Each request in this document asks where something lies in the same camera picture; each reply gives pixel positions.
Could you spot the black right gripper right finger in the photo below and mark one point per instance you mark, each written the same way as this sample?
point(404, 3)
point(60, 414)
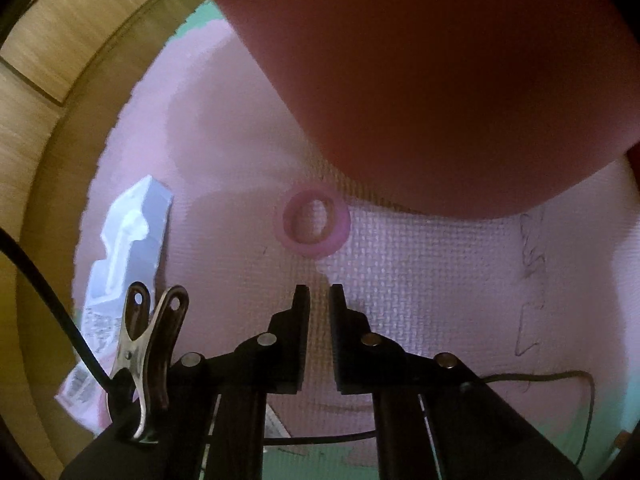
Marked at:
point(430, 414)

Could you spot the silver metal spring clamp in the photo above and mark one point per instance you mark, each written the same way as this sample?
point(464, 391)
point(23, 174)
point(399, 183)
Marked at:
point(146, 340)

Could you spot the pink foam floor mat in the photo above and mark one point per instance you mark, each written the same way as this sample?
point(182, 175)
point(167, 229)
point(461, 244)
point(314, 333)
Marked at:
point(552, 293)

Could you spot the wooden wardrobe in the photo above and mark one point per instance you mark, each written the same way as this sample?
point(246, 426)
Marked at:
point(67, 68)

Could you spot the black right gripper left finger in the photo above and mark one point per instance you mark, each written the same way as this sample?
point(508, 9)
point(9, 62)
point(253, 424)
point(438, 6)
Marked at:
point(218, 429)

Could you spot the red bin with green rim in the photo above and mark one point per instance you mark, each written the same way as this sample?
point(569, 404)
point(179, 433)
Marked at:
point(463, 108)

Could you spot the white plastic blister tray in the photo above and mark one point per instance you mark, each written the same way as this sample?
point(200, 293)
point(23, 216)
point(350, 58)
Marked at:
point(133, 236)

